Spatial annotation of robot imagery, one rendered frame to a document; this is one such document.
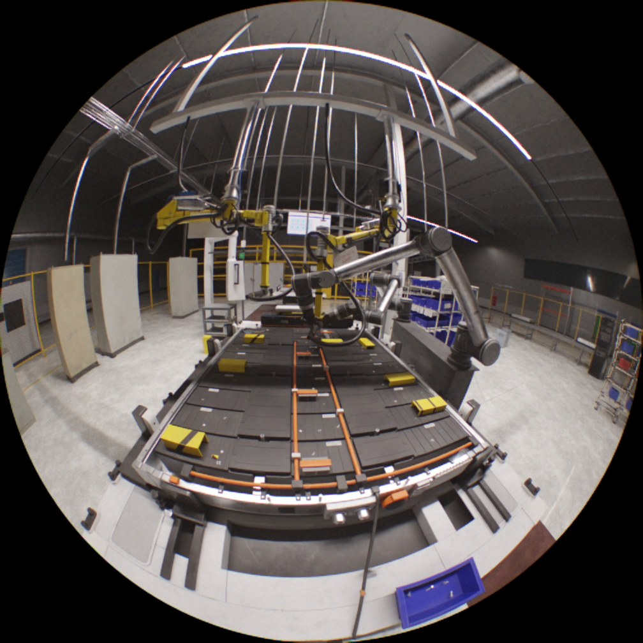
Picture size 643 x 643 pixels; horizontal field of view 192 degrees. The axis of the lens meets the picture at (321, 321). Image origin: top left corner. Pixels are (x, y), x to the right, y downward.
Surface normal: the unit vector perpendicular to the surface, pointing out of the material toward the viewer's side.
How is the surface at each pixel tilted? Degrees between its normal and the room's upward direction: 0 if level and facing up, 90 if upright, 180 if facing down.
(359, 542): 0
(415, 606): 0
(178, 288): 90
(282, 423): 0
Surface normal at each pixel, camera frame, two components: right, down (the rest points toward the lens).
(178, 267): 0.12, 0.25
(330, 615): 0.06, -0.97
